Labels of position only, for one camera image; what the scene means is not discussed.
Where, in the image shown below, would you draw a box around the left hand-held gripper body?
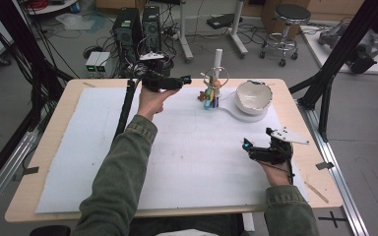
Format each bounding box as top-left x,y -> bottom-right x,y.
139,51 -> 185,93

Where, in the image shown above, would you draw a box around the black metal frame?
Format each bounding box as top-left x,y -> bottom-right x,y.
288,0 -> 378,142
0,0 -> 75,198

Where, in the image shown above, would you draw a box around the round black metal stool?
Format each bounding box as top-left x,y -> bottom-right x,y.
259,3 -> 312,68

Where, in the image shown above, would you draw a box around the person's left hand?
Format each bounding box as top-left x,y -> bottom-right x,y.
137,88 -> 180,122

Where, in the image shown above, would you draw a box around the white table leg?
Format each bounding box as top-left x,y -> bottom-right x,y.
176,0 -> 195,64
228,0 -> 249,59

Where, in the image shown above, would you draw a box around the black chair part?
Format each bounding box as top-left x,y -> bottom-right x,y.
29,224 -> 72,236

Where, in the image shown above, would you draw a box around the white key stand with pole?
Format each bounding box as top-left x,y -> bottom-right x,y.
200,48 -> 279,124

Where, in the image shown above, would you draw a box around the black computer tower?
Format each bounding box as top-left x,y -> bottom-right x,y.
112,7 -> 144,62
142,5 -> 162,53

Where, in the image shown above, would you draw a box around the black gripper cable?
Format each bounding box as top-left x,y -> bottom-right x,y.
112,63 -> 146,141
260,148 -> 295,186

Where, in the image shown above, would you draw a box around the thin wooden stick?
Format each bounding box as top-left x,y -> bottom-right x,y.
304,180 -> 330,205

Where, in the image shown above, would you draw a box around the key bunch with coloured tags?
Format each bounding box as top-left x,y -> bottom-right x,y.
197,66 -> 230,111

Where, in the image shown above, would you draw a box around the black tape piece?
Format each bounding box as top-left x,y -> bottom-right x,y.
22,166 -> 40,176
315,161 -> 335,171

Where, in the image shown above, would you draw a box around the person's legs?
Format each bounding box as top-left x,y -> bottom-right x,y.
127,214 -> 244,236

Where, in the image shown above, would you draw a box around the aluminium rail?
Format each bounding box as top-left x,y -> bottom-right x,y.
0,131 -> 40,224
296,97 -> 370,236

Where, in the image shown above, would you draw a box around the coil of black cable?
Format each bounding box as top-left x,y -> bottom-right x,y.
161,56 -> 175,77

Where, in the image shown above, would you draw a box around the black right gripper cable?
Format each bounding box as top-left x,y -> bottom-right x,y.
260,148 -> 295,186

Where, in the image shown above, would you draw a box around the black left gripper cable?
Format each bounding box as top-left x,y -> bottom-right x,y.
112,63 -> 146,141

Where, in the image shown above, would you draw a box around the white foam mat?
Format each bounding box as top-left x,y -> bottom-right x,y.
35,86 -> 309,214

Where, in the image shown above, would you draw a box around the clear plastic sheet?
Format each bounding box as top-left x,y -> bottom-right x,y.
55,13 -> 96,31

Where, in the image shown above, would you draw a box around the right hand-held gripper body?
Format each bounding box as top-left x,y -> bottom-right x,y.
249,127 -> 310,165

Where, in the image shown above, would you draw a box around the flat black box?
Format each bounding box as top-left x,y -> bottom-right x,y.
206,13 -> 244,30

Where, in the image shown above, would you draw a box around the white cloth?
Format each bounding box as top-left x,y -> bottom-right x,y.
156,228 -> 220,236

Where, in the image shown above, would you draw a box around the round white table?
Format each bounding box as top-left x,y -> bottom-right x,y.
26,0 -> 80,16

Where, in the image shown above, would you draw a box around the small white power supply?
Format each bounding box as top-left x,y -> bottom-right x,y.
94,51 -> 111,74
85,51 -> 102,74

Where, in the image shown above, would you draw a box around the white base board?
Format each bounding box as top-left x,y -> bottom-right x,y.
299,24 -> 378,77

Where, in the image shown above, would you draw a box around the white eggshell-shaped bowl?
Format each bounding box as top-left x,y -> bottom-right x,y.
234,79 -> 274,116

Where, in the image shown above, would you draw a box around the person's right hand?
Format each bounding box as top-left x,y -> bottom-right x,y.
259,160 -> 293,188

